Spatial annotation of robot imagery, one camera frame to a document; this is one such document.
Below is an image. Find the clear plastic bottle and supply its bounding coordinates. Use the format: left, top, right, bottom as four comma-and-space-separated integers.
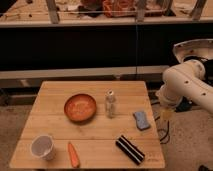
105, 90, 116, 118

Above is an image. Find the black striped rectangular box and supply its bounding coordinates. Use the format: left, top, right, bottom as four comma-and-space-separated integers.
115, 135, 145, 165

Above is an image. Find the black cable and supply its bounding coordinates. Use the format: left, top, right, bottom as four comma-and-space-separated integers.
153, 113, 172, 145

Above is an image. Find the wooden table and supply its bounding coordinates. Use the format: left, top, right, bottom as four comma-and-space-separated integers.
10, 81, 165, 169

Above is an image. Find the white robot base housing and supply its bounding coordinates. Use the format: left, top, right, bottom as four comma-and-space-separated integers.
172, 38, 213, 79

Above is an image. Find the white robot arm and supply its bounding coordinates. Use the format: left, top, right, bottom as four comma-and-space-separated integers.
156, 60, 213, 115

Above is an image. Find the white plastic cup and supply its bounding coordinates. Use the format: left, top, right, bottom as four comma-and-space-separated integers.
30, 135, 55, 161

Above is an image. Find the orange ceramic bowl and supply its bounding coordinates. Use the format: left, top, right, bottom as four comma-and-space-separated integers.
64, 94, 97, 122

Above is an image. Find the blue sponge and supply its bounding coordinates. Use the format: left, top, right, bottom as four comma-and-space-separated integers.
133, 111, 150, 130

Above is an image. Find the orange carrot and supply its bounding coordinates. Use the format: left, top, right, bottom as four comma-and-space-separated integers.
68, 142, 80, 168

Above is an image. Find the orange object on shelf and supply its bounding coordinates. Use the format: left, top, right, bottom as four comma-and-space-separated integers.
102, 0, 135, 17

